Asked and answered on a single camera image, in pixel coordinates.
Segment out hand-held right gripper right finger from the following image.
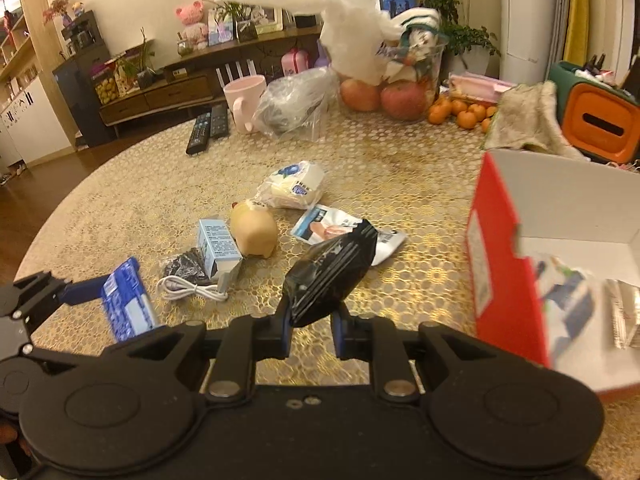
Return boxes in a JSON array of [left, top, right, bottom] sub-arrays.
[[331, 305, 501, 404]]

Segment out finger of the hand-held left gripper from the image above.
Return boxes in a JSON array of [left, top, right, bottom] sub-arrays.
[[0, 320, 104, 377], [0, 270, 110, 322]]

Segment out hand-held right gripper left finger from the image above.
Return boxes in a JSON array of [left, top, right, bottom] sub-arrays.
[[102, 302, 297, 407]]

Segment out blue snack packet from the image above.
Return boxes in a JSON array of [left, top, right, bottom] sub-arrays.
[[101, 257, 161, 343]]

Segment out black plastic packet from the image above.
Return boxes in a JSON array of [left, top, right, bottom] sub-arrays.
[[281, 219, 378, 328]]

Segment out light blue small carton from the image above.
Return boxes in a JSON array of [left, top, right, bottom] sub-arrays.
[[196, 218, 244, 296]]

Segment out clear plastic food packet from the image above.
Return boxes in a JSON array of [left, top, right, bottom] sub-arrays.
[[256, 160, 326, 210]]

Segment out red cardboard box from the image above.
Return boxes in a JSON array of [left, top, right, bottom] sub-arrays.
[[465, 149, 640, 406]]

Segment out gold patterned desktop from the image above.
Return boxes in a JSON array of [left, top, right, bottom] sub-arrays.
[[14, 67, 640, 480]]

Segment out dark crumpled packet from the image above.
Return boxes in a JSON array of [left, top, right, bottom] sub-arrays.
[[161, 247, 211, 286]]

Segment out yellow pig squishy toy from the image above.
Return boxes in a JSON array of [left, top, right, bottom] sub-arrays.
[[230, 199, 278, 259]]

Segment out white blue sachet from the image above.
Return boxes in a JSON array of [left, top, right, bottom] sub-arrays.
[[291, 205, 407, 266]]

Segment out white floor cabinet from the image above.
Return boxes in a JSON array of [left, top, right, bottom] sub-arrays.
[[0, 77, 73, 166]]

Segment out black low cabinet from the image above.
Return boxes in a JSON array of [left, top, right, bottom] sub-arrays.
[[52, 52, 118, 148]]

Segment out long black remote control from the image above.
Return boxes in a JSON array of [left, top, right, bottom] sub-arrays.
[[186, 114, 212, 156]]

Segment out printed snack box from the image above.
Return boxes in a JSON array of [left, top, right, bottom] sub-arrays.
[[92, 62, 128, 106]]

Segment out wooden tv cabinet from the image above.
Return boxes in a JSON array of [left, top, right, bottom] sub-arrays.
[[97, 25, 326, 128]]

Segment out short black remote control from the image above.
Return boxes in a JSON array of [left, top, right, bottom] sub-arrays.
[[210, 104, 231, 140]]

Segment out small potted plant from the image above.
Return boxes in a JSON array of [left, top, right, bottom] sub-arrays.
[[127, 27, 158, 88]]

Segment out blue white packet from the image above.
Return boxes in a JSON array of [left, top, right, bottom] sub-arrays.
[[537, 257, 608, 351]]

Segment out clear plastic bag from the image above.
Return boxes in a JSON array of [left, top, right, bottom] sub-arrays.
[[251, 66, 340, 142]]

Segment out pink mug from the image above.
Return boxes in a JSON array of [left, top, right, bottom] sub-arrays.
[[223, 75, 267, 134]]

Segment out black coffee machine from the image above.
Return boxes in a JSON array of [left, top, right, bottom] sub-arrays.
[[61, 10, 111, 63]]

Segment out pile of tangerines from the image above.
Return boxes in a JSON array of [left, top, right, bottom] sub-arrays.
[[426, 97, 501, 134]]

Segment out white router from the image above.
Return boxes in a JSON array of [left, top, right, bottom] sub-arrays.
[[216, 60, 258, 88]]

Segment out pink small case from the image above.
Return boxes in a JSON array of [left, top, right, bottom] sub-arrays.
[[281, 49, 308, 78]]

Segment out pink flowers in vase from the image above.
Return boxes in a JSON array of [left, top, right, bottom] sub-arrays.
[[42, 0, 73, 28]]

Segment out clear fruit jar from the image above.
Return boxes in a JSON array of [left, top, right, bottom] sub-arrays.
[[337, 40, 446, 121]]

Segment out silver foil packet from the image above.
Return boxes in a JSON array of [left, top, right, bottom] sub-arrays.
[[602, 280, 640, 351]]

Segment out pink bear plush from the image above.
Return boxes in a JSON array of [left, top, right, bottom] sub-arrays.
[[175, 2, 210, 51]]

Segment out pink flat box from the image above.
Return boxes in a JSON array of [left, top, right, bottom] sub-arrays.
[[448, 72, 518, 107]]

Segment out beige cloth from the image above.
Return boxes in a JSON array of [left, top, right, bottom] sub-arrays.
[[482, 81, 591, 161]]

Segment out blue printed card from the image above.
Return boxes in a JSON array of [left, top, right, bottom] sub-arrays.
[[207, 9, 235, 44]]

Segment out green plant in glass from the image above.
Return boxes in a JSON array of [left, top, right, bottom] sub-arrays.
[[205, 0, 261, 43]]

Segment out white plastic bag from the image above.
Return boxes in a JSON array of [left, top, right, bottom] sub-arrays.
[[214, 0, 406, 86]]

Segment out large potted plant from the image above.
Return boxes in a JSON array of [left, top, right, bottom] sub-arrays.
[[417, 0, 501, 76]]

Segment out green orange tissue holder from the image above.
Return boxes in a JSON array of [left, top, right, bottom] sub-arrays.
[[547, 60, 640, 166]]

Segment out white standing air conditioner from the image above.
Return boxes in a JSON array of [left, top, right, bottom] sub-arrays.
[[500, 0, 571, 86]]

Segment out yellow curtain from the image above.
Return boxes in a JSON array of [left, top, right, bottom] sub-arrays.
[[565, 0, 591, 66]]

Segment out white usb cable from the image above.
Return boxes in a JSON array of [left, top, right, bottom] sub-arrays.
[[156, 275, 228, 303]]

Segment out wooden wall shelf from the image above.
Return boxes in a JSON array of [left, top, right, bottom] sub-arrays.
[[0, 0, 56, 86]]

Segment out white photo frame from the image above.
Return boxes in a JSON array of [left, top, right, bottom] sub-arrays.
[[235, 5, 283, 36]]

